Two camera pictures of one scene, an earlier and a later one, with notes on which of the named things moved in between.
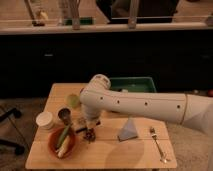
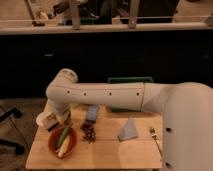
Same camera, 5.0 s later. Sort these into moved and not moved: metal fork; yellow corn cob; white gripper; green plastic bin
Moved: white gripper
Not moved: yellow corn cob; green plastic bin; metal fork
